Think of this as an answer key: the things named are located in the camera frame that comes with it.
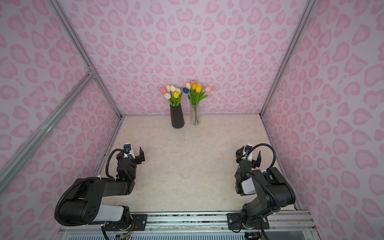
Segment black cone vase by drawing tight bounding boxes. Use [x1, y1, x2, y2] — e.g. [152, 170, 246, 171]
[170, 104, 185, 129]

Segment clear glass vase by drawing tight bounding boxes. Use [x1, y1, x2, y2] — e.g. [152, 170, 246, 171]
[190, 104, 201, 126]

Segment deep pink tulip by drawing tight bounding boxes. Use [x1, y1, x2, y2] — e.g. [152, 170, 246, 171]
[160, 87, 169, 98]

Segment light pink tulip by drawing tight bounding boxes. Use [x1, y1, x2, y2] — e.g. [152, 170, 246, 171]
[199, 87, 213, 101]

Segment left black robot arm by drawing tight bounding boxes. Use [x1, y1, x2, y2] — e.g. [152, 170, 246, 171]
[54, 144, 145, 231]

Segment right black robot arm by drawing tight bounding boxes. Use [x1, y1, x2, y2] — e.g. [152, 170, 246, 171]
[227, 143, 296, 233]

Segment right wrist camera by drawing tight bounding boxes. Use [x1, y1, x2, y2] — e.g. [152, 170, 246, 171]
[242, 144, 254, 162]

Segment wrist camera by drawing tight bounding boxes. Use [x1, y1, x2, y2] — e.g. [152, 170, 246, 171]
[123, 143, 135, 160]
[242, 144, 254, 162]

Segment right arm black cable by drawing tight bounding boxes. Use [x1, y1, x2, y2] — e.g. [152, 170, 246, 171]
[245, 143, 281, 211]

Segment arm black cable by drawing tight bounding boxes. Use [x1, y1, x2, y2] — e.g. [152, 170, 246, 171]
[53, 148, 127, 227]
[245, 143, 281, 211]

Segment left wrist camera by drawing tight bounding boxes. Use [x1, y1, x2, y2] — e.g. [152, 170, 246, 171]
[123, 143, 135, 160]

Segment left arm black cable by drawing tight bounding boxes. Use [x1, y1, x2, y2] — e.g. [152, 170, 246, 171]
[53, 148, 127, 227]

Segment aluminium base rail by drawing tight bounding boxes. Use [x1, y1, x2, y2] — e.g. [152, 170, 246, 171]
[56, 211, 320, 240]

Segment aluminium frame diagonal bar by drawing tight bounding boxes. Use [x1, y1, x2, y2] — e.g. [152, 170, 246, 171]
[1, 71, 95, 193]

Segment right corner aluminium post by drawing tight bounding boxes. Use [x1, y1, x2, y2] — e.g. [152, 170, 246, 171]
[260, 0, 318, 119]

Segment corner aluminium post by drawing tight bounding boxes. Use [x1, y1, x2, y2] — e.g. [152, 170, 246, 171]
[260, 0, 318, 119]
[47, 0, 123, 120]

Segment left corner aluminium post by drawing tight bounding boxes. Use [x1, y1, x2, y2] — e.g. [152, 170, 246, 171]
[47, 0, 123, 120]

